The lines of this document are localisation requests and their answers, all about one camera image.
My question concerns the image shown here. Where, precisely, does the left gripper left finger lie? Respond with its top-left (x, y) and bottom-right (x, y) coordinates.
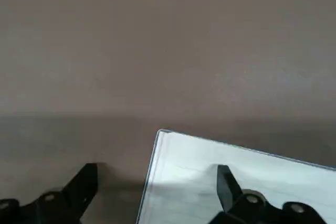
top-left (0, 163), bottom-right (99, 224)

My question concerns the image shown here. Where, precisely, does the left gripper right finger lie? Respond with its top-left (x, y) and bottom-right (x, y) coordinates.
top-left (208, 164), bottom-right (328, 224)

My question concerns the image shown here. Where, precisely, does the cream paper notebook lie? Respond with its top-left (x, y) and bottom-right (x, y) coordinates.
top-left (135, 129), bottom-right (336, 224)

